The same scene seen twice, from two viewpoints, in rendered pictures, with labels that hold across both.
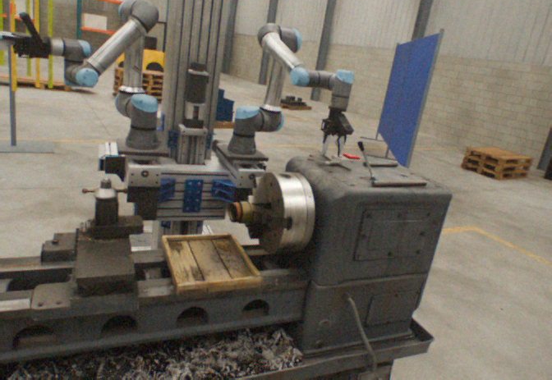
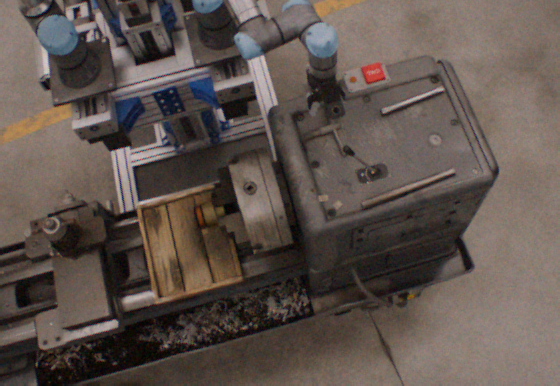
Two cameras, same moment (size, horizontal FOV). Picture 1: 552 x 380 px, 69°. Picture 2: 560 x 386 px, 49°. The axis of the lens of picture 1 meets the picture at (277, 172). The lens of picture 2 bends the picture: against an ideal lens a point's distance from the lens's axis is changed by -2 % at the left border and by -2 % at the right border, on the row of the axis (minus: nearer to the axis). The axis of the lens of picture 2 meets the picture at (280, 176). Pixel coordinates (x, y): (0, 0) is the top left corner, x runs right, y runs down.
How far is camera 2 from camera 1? 1.55 m
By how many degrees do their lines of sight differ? 52
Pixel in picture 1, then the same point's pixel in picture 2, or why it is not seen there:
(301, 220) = (273, 241)
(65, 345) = not seen: hidden behind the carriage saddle
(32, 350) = not seen: hidden behind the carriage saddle
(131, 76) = not seen: outside the picture
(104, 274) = (83, 320)
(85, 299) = (76, 339)
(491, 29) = not seen: outside the picture
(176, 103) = not seen: outside the picture
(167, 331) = (164, 310)
